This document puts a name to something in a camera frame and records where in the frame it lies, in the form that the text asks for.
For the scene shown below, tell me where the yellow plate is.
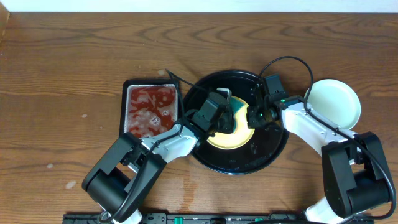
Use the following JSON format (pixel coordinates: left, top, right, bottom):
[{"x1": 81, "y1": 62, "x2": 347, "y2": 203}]
[{"x1": 207, "y1": 113, "x2": 254, "y2": 150}]

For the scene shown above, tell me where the green scrubbing sponge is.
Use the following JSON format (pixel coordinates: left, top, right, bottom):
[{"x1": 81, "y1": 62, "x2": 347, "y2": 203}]
[{"x1": 230, "y1": 96, "x2": 248, "y2": 116}]

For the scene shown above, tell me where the light blue plate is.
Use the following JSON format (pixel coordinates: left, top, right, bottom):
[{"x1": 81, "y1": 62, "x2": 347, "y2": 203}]
[{"x1": 305, "y1": 79, "x2": 361, "y2": 129}]

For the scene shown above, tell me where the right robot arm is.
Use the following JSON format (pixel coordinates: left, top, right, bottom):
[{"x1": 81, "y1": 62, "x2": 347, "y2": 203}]
[{"x1": 248, "y1": 90, "x2": 397, "y2": 223}]

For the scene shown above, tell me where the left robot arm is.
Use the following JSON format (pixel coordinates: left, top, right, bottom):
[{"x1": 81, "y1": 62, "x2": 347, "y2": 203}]
[{"x1": 82, "y1": 100, "x2": 234, "y2": 223}]

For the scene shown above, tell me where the black round serving tray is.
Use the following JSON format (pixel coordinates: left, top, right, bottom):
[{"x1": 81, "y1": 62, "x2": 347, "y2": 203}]
[{"x1": 192, "y1": 70, "x2": 289, "y2": 175}]

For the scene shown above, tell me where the black rectangular water tray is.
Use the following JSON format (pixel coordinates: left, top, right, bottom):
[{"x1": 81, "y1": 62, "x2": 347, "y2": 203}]
[{"x1": 119, "y1": 78, "x2": 180, "y2": 138}]

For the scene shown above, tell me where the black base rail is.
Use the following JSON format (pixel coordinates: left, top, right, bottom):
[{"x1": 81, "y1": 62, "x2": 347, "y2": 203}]
[{"x1": 62, "y1": 212, "x2": 374, "y2": 224}]

